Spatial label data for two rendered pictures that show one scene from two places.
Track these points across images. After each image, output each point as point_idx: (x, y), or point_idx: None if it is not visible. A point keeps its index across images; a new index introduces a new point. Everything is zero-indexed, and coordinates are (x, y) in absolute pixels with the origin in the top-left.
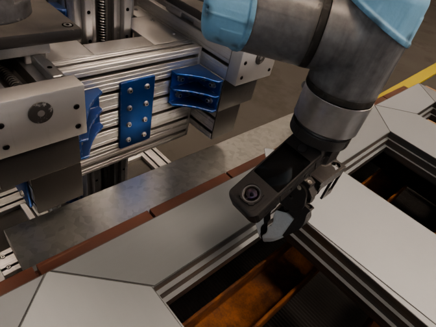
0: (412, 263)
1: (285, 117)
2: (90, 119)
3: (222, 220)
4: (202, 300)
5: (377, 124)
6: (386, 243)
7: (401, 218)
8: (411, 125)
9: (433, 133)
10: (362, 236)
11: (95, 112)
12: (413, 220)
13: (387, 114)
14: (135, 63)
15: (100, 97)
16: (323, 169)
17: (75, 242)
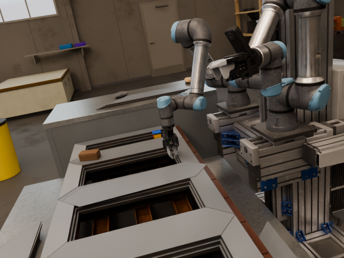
0: (146, 178)
1: (288, 234)
2: (232, 139)
3: (181, 153)
4: (191, 202)
5: (212, 204)
6: (155, 176)
7: (159, 183)
8: (208, 221)
9: (196, 229)
10: (160, 172)
11: (235, 140)
12: (156, 186)
13: (222, 214)
14: (245, 132)
15: (240, 137)
16: (166, 136)
17: (211, 163)
